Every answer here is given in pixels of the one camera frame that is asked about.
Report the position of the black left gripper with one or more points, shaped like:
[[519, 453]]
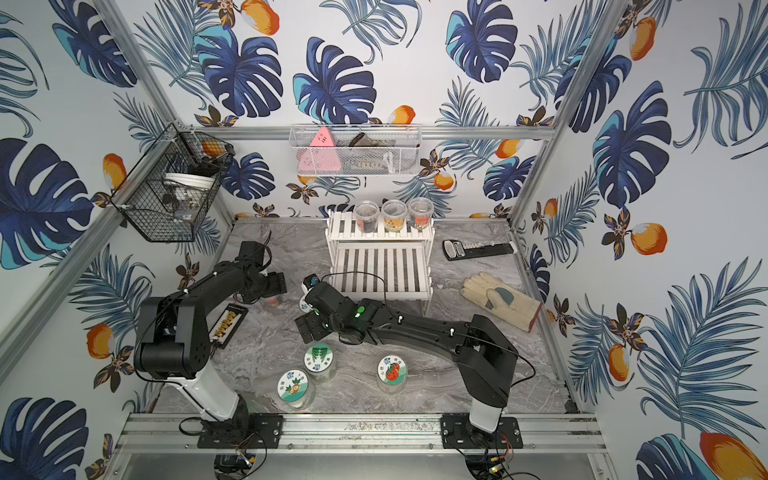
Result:
[[274, 285]]

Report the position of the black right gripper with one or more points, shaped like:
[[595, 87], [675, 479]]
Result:
[[310, 321]]

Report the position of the strawberry lid seed jar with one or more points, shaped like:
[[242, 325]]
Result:
[[392, 373]]

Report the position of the white slatted wooden shelf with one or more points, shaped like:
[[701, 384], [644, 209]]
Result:
[[380, 265]]

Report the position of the clear lidless jar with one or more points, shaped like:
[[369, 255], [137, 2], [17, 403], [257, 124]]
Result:
[[366, 215]]

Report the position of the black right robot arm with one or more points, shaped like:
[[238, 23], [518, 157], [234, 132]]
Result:
[[484, 356]]

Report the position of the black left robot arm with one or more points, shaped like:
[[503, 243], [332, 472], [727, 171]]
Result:
[[173, 344]]

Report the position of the carrot lid seed jar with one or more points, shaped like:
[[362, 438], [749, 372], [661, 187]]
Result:
[[295, 388]]

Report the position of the green tree lid jar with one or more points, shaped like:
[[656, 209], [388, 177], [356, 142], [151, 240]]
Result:
[[319, 362]]

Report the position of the white bowl in basket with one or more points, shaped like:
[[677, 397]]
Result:
[[190, 181]]

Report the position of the pink triangle object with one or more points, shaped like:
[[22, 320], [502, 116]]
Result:
[[320, 157]]

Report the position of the black remote control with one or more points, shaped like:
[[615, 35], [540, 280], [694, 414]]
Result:
[[455, 250]]

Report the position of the beige work glove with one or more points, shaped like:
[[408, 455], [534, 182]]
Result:
[[501, 300]]

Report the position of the black charging board with wires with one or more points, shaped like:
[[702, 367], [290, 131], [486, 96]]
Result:
[[228, 322]]

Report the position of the black wire basket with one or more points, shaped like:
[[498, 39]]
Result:
[[164, 212]]

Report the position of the clear wall-mounted tray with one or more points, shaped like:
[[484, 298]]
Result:
[[367, 150]]

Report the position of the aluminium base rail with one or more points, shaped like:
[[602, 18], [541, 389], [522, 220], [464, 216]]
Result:
[[369, 434]]

